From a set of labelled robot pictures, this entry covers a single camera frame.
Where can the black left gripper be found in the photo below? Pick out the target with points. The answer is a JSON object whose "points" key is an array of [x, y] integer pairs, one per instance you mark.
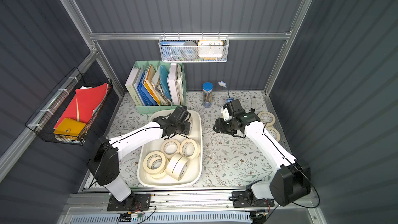
{"points": [[184, 124]]}

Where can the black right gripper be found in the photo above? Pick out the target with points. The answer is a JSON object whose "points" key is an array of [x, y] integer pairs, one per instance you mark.
{"points": [[222, 126]]}

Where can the cream masking tape roll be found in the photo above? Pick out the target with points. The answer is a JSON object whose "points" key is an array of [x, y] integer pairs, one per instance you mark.
{"points": [[190, 149], [170, 148], [177, 166], [267, 118], [155, 163], [159, 175], [273, 132]]}

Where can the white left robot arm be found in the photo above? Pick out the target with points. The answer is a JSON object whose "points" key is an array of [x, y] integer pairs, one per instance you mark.
{"points": [[104, 165]]}

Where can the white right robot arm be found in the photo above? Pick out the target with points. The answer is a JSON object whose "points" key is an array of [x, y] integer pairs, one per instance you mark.
{"points": [[291, 178]]}

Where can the white plastic storage box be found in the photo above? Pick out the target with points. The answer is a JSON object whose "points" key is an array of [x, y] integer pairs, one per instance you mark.
{"points": [[194, 169]]}

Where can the blue box in basket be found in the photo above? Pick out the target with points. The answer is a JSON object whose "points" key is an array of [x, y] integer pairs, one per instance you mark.
{"points": [[170, 50]]}

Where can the clear tape roll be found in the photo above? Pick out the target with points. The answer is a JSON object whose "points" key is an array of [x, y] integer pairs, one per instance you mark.
{"points": [[189, 51]]}

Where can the black capped marker pen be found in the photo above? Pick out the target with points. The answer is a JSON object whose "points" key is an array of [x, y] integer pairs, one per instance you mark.
{"points": [[253, 104]]}

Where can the white binder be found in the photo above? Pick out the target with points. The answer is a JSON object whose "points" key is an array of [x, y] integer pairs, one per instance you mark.
{"points": [[172, 82]]}

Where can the floral table mat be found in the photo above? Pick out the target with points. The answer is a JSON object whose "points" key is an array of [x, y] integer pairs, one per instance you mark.
{"points": [[227, 161]]}

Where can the blue folder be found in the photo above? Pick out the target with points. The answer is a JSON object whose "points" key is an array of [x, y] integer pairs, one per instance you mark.
{"points": [[144, 93]]}

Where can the green file organizer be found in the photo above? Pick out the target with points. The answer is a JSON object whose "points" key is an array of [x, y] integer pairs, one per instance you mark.
{"points": [[165, 103]]}

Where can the blue lid pencil jar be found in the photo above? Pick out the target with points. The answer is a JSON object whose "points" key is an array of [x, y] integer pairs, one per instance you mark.
{"points": [[207, 94]]}

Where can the teal folder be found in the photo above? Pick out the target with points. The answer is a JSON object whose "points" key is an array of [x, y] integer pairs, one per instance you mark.
{"points": [[164, 83]]}

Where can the orange folder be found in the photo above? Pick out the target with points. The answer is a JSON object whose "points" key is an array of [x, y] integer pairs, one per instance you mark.
{"points": [[149, 74]]}

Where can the white book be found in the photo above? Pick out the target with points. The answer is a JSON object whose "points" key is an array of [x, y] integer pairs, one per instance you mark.
{"points": [[130, 86]]}

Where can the orange white clock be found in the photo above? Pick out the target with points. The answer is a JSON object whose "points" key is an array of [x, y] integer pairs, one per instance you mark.
{"points": [[210, 49]]}

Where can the red folder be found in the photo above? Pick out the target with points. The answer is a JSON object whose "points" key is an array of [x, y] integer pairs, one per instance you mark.
{"points": [[85, 103]]}

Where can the yellow wallet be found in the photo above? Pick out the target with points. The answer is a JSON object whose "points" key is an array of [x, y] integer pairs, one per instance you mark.
{"points": [[69, 127]]}

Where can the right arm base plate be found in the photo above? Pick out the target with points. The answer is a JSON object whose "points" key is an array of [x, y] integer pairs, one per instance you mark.
{"points": [[242, 199]]}

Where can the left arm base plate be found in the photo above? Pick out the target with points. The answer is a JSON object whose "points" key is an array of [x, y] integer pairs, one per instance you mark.
{"points": [[134, 202]]}

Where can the black wire wall basket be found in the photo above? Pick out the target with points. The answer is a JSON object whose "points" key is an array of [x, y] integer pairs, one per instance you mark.
{"points": [[42, 123]]}

